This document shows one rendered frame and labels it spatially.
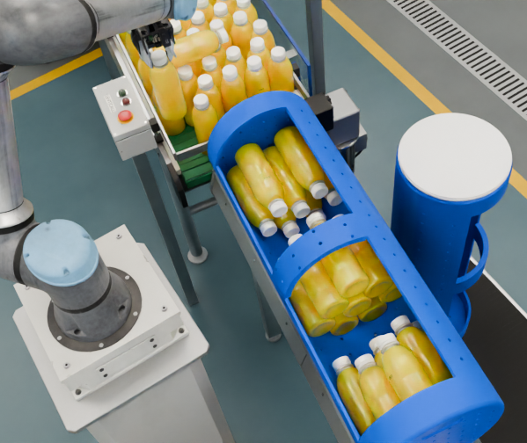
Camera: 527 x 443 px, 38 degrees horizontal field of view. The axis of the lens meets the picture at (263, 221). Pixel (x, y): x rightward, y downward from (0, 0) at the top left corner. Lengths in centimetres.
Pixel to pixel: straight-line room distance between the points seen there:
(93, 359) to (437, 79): 245
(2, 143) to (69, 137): 224
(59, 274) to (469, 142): 110
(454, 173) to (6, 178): 106
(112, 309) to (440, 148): 94
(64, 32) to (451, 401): 90
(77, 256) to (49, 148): 225
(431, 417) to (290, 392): 138
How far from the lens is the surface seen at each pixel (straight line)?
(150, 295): 152
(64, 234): 137
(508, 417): 259
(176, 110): 197
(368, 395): 153
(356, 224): 159
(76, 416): 157
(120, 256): 159
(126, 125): 201
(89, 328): 147
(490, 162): 195
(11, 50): 121
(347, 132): 232
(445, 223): 195
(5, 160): 136
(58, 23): 121
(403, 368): 148
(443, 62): 365
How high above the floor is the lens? 255
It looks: 56 degrees down
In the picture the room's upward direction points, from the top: 10 degrees counter-clockwise
